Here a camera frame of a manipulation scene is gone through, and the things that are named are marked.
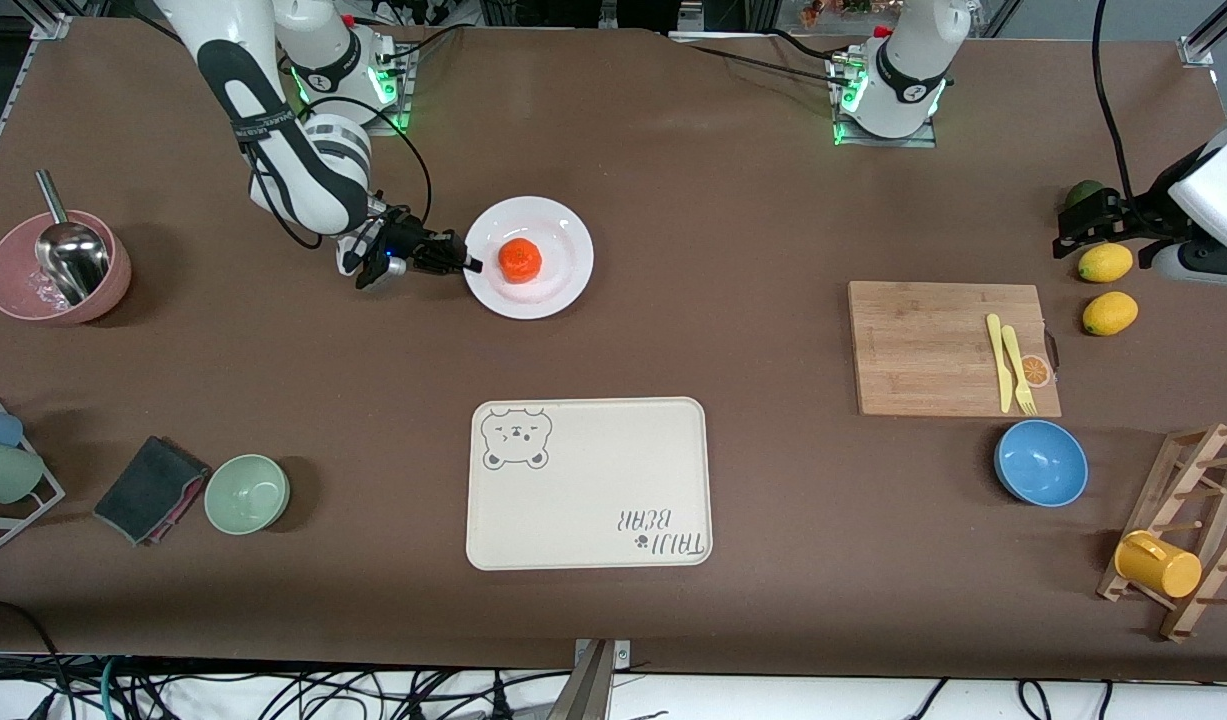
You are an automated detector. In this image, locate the orange mandarin fruit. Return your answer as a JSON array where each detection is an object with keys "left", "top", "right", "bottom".
[{"left": 499, "top": 238, "right": 544, "bottom": 283}]

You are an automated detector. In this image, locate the white round plate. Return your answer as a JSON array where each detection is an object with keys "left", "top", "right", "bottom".
[{"left": 463, "top": 196, "right": 595, "bottom": 321}]

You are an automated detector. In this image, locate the yellow lemon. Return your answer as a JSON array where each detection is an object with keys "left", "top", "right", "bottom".
[
  {"left": 1078, "top": 243, "right": 1134, "bottom": 284},
  {"left": 1082, "top": 291, "right": 1140, "bottom": 337}
]

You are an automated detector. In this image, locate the yellow plastic knife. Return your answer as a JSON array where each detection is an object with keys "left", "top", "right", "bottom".
[{"left": 986, "top": 313, "right": 1015, "bottom": 414}]

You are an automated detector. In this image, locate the yellow plastic fork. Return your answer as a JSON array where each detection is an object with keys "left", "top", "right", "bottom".
[{"left": 1002, "top": 325, "right": 1037, "bottom": 416}]

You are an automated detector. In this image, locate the wooden cutting board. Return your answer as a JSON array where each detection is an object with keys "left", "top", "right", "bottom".
[{"left": 848, "top": 281, "right": 1062, "bottom": 418}]

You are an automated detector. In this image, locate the blue bowl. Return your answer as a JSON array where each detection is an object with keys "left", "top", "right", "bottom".
[{"left": 994, "top": 419, "right": 1089, "bottom": 508}]

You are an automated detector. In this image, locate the cream tray with bear print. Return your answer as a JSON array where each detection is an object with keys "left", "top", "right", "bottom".
[{"left": 466, "top": 397, "right": 714, "bottom": 572}]

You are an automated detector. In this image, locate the wooden cup rack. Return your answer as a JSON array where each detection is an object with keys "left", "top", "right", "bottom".
[{"left": 1097, "top": 423, "right": 1227, "bottom": 643}]

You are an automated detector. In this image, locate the pale green bowl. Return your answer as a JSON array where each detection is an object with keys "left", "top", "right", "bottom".
[{"left": 204, "top": 454, "right": 291, "bottom": 536}]

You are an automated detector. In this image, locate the metal ladle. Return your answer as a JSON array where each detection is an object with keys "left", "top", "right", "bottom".
[{"left": 35, "top": 170, "right": 111, "bottom": 306}]

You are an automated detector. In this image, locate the yellow cup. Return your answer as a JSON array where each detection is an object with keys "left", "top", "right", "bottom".
[{"left": 1114, "top": 531, "right": 1203, "bottom": 600}]

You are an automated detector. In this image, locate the dark grey folded cloth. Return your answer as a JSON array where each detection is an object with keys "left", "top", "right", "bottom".
[{"left": 93, "top": 435, "right": 212, "bottom": 547}]

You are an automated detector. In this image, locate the pink bowl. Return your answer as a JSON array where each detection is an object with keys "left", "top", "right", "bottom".
[{"left": 0, "top": 210, "right": 132, "bottom": 326}]

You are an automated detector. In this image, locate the pale green cup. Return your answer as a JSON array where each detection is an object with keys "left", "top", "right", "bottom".
[{"left": 0, "top": 440, "right": 46, "bottom": 505}]

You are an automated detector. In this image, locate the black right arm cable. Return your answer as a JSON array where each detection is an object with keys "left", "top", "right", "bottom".
[{"left": 243, "top": 96, "right": 434, "bottom": 251}]

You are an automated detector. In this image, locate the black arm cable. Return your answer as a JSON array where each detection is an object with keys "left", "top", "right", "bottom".
[
  {"left": 1090, "top": 0, "right": 1142, "bottom": 206},
  {"left": 243, "top": 96, "right": 434, "bottom": 251}
]

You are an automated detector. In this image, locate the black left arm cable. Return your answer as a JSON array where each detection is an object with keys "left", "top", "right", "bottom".
[{"left": 1090, "top": 0, "right": 1142, "bottom": 206}]

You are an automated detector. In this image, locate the aluminium frame profile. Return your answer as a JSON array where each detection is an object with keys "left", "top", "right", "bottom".
[{"left": 1178, "top": 0, "right": 1227, "bottom": 69}]

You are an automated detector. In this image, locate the aluminium table bracket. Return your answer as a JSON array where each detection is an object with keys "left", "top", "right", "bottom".
[{"left": 548, "top": 638, "right": 632, "bottom": 720}]

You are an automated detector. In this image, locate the white wire rack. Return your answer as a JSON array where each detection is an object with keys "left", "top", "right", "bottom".
[{"left": 0, "top": 396, "right": 66, "bottom": 557}]

